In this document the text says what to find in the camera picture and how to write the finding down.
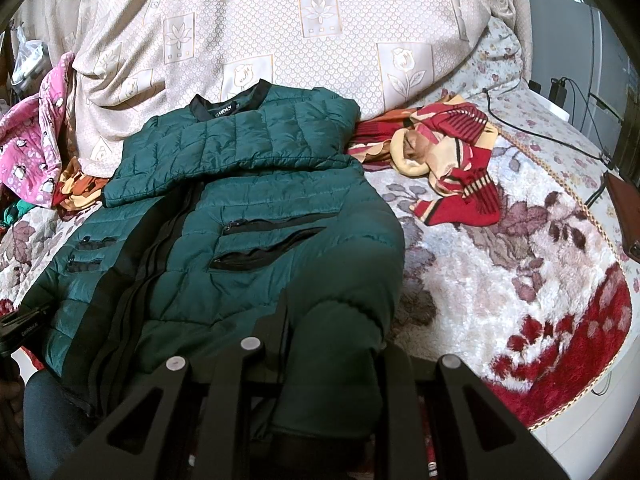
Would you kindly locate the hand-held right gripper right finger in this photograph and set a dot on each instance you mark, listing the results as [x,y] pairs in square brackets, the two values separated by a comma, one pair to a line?
[396,377]

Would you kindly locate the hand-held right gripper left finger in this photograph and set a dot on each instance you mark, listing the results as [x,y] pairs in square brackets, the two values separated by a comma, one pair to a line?
[265,332]

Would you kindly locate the green quilted jacket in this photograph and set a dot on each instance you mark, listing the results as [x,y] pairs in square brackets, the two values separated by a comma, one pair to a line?
[225,210]

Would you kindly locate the person's leg dark pants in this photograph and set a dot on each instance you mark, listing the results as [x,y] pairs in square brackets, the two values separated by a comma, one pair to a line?
[55,425]

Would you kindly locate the green cloth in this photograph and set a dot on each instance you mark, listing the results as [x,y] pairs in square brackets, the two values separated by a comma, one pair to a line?
[9,215]

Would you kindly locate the orange patterned cloth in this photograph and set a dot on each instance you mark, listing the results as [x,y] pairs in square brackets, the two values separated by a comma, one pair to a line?
[80,191]

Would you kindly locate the pink penguin print blanket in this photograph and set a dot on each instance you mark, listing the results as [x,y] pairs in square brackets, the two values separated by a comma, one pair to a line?
[30,160]

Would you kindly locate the red yellow striped cloth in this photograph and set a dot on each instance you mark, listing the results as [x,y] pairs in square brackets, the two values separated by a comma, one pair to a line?
[460,170]

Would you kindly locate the white plastic bag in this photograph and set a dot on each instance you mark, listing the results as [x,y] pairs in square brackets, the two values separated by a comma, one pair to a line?
[27,60]

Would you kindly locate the brown leather case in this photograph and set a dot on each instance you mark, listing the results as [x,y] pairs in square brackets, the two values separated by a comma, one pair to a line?
[624,212]

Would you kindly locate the beige embossed bedspread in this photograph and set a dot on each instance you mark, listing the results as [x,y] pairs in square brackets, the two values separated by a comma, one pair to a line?
[300,35]

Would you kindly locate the black power adapter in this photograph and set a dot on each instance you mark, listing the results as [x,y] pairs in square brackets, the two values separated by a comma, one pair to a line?
[558,90]

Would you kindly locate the grey refrigerator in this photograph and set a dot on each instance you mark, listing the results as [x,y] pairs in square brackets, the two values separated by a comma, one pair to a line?
[575,45]

